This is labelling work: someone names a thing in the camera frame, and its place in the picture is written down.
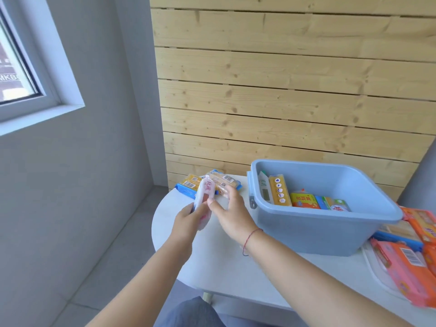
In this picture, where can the person's right hand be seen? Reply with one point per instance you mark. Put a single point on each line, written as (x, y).
(235, 219)

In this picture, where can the person's left hand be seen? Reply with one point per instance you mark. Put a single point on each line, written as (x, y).
(184, 226)

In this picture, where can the person's right thumb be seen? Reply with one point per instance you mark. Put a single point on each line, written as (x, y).
(215, 206)

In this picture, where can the person's left thumb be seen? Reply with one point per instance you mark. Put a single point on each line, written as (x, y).
(202, 209)

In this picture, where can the white snack packet red print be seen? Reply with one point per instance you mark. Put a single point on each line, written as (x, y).
(206, 189)

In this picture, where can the person's right forearm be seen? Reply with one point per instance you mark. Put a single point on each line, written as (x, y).
(313, 286)

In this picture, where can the person's left forearm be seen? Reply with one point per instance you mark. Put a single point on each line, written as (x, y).
(146, 286)

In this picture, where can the blue yellow biscuit packet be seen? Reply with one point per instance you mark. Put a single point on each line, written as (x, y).
(186, 187)
(226, 179)

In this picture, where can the white green carton packet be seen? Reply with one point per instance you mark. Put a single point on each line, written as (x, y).
(264, 189)

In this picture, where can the yellow snack packet with icons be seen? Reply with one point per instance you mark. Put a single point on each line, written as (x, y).
(280, 190)

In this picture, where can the orange yellow snack packet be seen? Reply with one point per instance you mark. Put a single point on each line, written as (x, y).
(304, 200)

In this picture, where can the white table leg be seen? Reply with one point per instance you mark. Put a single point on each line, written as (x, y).
(206, 298)

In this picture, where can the light blue plastic bin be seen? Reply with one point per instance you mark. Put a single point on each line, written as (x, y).
(316, 231)

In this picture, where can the person's grey trousers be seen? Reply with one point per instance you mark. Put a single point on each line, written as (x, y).
(190, 313)

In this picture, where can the blue green snack packet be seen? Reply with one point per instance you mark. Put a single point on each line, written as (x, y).
(333, 203)

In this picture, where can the blue cream biscuit packet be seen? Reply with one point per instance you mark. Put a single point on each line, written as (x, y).
(399, 233)

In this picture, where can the pink orange biscuit packet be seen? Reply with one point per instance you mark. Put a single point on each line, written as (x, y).
(405, 274)

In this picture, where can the white framed window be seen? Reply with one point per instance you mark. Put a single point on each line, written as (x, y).
(30, 74)

